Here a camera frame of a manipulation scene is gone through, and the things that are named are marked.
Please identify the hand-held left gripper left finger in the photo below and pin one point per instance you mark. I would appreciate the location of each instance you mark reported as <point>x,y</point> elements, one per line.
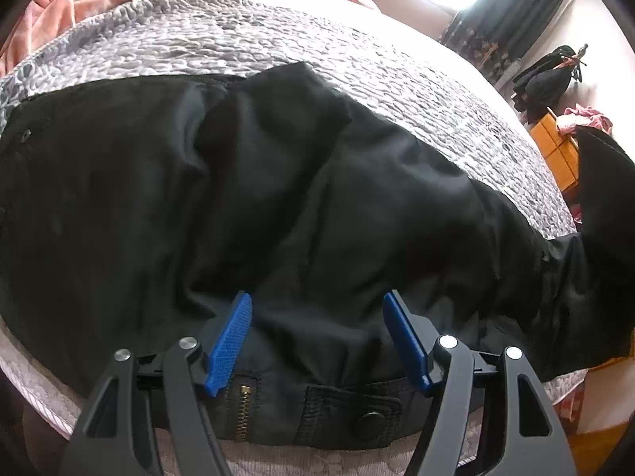
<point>228,342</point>

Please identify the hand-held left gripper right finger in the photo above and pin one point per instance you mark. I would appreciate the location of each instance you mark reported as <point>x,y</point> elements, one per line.
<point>407,342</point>

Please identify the black pants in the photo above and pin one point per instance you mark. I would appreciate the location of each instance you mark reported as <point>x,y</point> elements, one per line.
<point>297,208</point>

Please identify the red patterned cloth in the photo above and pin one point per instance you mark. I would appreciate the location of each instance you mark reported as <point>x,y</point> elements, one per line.
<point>570,401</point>

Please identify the wooden cabinet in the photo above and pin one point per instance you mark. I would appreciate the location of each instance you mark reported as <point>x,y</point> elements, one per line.
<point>555,144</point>

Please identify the pile of pink clothes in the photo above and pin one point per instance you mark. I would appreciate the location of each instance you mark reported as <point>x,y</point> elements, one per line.
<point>590,119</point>

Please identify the bed with grey quilted cover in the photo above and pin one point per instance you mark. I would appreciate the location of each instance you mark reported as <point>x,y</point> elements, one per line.
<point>248,34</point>

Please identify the dark patterned curtain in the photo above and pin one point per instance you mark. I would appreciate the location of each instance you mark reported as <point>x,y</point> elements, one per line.
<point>506,15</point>

